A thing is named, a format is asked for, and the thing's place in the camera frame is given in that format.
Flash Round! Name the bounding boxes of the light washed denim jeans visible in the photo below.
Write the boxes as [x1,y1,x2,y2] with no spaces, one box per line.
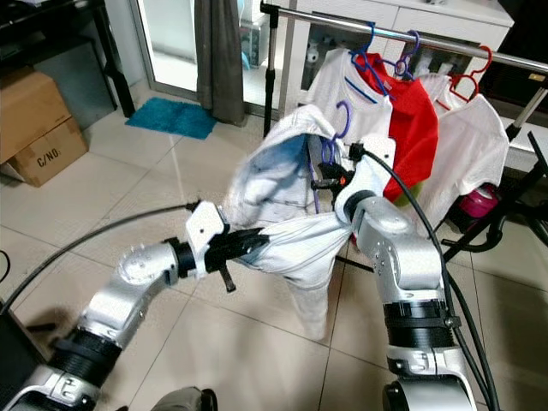
[220,104,358,345]

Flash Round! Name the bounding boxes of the purple plastic hanger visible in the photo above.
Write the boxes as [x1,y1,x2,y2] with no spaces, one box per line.
[391,29,424,83]
[302,100,354,217]

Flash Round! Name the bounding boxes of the blue plastic hanger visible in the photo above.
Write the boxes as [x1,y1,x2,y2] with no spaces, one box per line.
[348,21,391,97]

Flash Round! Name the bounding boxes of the red plastic hanger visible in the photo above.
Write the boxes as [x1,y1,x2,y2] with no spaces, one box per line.
[447,45,496,104]

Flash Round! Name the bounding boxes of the green plush toy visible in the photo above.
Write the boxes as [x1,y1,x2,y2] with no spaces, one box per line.
[398,176,429,204]

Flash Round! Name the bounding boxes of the red shirt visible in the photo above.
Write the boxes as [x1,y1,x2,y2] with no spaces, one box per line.
[355,53,442,204]

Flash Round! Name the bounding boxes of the grey robot leg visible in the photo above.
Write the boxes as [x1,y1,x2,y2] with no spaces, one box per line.
[150,387,217,411]

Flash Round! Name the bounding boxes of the teal floor mat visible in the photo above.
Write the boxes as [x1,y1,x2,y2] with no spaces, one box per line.
[125,96,217,141]

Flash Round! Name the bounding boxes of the grey curtain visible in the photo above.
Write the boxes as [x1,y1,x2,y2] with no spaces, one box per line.
[193,0,247,128]

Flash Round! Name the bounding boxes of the white glass-door cabinet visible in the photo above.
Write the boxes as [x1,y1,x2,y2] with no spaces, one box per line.
[276,0,516,116]

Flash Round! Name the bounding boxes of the small cardboard box printed C/NO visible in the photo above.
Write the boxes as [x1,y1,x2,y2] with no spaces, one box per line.
[17,120,89,188]

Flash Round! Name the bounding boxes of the glass balcony door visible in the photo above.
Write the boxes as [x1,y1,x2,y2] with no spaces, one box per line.
[133,0,277,110]

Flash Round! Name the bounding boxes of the large plain cardboard box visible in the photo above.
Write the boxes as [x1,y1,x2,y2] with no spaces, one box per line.
[0,67,85,165]

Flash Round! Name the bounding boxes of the grey flat panel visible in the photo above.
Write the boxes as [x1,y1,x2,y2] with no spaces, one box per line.
[43,43,118,131]

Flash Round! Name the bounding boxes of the black chair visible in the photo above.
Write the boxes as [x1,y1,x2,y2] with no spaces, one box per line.
[0,310,28,403]

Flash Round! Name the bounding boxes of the black desk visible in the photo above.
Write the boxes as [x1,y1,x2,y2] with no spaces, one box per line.
[0,0,138,118]

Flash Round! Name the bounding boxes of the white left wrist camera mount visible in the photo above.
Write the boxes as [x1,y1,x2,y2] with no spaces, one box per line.
[182,201,232,281]

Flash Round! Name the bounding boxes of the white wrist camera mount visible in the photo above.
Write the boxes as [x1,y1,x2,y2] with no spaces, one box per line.
[182,201,232,281]
[334,134,397,225]

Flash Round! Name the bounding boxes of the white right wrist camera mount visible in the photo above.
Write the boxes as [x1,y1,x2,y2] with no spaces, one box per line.
[334,134,397,225]

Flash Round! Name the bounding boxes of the black clothes rack frame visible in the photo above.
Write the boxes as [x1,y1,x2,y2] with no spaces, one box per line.
[259,2,548,266]

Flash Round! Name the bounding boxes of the silver clothes rack rail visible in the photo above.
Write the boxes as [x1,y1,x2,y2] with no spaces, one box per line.
[261,2,548,76]

